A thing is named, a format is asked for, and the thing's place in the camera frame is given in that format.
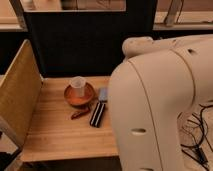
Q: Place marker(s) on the red brown small object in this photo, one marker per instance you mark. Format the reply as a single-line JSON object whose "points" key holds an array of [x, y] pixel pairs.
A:
{"points": [[80, 113]]}

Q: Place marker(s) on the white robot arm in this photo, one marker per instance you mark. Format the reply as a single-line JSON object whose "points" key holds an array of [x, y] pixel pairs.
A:
{"points": [[152, 93]]}

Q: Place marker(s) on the wooden left side panel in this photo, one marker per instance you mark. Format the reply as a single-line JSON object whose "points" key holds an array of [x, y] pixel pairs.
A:
{"points": [[19, 91]]}

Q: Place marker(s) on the clear plastic cup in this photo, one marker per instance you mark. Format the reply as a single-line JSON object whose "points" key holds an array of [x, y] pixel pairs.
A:
{"points": [[78, 84]]}

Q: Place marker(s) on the black back panel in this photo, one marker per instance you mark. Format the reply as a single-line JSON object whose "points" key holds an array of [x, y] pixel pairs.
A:
{"points": [[86, 43]]}

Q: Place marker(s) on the grey blue block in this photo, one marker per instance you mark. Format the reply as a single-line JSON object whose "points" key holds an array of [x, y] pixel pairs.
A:
{"points": [[103, 94]]}

